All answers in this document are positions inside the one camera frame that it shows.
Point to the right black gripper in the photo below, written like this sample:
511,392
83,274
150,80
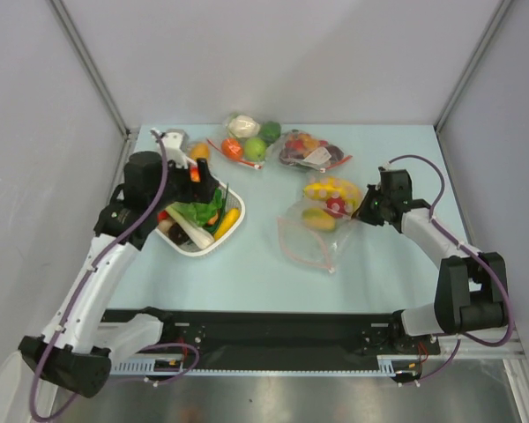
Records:
369,209

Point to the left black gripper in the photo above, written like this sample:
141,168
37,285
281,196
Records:
196,191

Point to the green lettuce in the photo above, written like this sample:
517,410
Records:
192,217

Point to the green orange mango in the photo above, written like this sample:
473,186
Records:
318,219

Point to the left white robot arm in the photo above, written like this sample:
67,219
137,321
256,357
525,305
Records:
66,352

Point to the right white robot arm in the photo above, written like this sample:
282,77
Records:
471,288

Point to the orange mango in bag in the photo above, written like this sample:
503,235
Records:
200,150

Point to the zip bag with vegetables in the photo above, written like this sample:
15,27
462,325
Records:
245,140

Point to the zip bag with dark fruits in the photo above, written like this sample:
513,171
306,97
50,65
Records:
297,148

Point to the orange persimmon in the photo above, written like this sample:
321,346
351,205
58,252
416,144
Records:
194,174

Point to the red spotted mushroom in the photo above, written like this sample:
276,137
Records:
336,207

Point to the yellow banana in basket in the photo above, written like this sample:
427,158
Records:
228,220

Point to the white plastic basket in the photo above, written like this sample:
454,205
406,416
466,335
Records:
168,230

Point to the yellow corn cob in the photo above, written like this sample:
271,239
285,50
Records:
327,187

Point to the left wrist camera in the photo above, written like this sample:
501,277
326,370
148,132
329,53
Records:
172,143

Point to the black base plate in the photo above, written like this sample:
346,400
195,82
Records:
291,342

